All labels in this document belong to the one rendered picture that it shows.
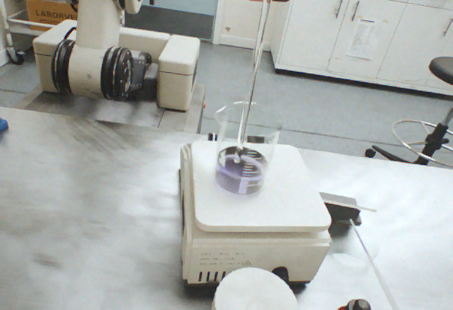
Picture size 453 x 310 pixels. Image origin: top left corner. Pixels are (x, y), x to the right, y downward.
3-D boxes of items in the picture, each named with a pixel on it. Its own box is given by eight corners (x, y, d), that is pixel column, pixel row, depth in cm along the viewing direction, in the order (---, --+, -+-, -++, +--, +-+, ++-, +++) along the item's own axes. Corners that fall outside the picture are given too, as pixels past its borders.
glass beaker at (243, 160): (254, 164, 35) (270, 94, 31) (274, 201, 31) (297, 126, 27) (197, 168, 34) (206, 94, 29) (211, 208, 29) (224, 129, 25)
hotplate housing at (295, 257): (178, 159, 48) (182, 109, 43) (269, 163, 50) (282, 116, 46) (181, 315, 30) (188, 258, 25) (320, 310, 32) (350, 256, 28)
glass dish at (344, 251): (338, 225, 42) (345, 212, 40) (380, 255, 39) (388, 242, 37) (313, 247, 38) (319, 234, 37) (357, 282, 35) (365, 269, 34)
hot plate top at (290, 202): (189, 146, 37) (190, 139, 37) (294, 151, 39) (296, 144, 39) (195, 233, 28) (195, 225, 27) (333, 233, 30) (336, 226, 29)
